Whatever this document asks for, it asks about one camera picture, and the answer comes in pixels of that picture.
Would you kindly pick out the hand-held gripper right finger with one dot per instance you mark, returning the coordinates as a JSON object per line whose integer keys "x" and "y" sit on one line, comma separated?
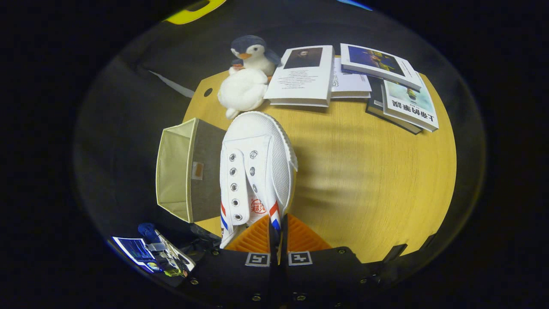
{"x": 330, "y": 274}

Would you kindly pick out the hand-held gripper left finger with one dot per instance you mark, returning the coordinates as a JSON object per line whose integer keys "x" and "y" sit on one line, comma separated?
{"x": 231, "y": 274}

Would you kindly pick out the grey fabric storage box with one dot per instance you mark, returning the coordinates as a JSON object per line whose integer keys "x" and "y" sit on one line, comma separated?
{"x": 176, "y": 171}

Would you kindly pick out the white canvas shoe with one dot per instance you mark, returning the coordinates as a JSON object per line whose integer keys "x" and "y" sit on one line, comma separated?
{"x": 266, "y": 146}

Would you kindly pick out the blue cloth object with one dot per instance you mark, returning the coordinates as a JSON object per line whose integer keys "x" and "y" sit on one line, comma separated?
{"x": 148, "y": 231}

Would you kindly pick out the blue lit monitor screen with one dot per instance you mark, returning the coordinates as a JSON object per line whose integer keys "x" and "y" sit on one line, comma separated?
{"x": 135, "y": 251}

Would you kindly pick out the white plush toy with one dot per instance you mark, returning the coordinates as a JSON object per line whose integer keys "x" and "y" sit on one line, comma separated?
{"x": 242, "y": 90}

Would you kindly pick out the plain white book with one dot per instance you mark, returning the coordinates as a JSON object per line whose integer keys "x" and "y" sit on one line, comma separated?
{"x": 349, "y": 83}

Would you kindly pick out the white book with portrait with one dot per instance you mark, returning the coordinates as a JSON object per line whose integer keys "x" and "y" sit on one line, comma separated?
{"x": 302, "y": 81}

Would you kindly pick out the book with blue picture cover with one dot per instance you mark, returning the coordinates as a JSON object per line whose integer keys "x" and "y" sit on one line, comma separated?
{"x": 381, "y": 64}

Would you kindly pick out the penguin plush toy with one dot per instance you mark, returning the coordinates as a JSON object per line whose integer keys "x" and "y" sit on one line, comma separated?
{"x": 255, "y": 53}

